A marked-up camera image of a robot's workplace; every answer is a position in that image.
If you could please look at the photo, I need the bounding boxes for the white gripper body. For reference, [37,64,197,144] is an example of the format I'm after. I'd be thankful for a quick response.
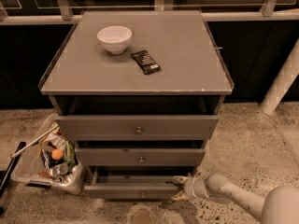
[183,177,206,199]

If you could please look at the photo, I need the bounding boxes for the grey bottom drawer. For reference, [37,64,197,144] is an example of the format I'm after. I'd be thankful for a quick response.
[84,166,192,200]

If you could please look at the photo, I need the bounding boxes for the grey drawer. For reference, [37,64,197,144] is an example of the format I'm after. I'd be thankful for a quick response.
[76,148,206,166]
[84,166,192,200]
[56,115,219,141]

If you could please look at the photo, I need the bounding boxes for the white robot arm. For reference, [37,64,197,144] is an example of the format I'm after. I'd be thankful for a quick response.
[172,174,299,224]

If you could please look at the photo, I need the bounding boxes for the grey drawer cabinet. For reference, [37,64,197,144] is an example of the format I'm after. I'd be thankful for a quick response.
[38,10,235,179]

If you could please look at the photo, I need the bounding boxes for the grey middle drawer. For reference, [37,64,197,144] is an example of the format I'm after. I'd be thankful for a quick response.
[76,148,206,166]

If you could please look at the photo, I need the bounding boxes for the grey top drawer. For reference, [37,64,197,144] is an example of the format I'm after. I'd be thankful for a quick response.
[56,115,219,141]

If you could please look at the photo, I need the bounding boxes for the round floor drain cover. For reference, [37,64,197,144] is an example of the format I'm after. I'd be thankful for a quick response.
[128,208,155,224]

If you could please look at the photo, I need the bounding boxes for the green snack bag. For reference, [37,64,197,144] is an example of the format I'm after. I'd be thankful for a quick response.
[64,141,76,169]

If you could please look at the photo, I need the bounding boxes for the black snack bar wrapper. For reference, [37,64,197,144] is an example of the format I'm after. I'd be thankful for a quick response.
[131,50,160,75]

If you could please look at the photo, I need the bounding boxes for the silver can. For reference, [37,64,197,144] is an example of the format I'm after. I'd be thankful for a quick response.
[49,163,68,178]

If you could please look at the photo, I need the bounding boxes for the orange fruit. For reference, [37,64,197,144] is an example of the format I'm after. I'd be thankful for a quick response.
[51,149,64,161]

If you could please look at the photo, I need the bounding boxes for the white stick in bin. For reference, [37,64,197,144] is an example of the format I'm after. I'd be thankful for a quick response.
[11,124,58,159]

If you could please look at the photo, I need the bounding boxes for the clear plastic bin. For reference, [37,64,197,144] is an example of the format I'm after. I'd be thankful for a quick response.
[12,114,85,194]

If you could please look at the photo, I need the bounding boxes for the white diagonal pillar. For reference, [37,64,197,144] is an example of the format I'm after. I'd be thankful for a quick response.
[260,39,299,115]

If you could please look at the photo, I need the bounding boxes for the white ceramic bowl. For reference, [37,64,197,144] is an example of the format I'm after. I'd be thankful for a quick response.
[97,26,133,54]

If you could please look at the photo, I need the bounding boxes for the black stick on floor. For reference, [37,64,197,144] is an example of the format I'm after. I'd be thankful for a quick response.
[0,141,27,217]

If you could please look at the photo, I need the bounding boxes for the metal window railing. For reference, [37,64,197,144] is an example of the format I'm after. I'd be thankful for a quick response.
[0,0,299,25]

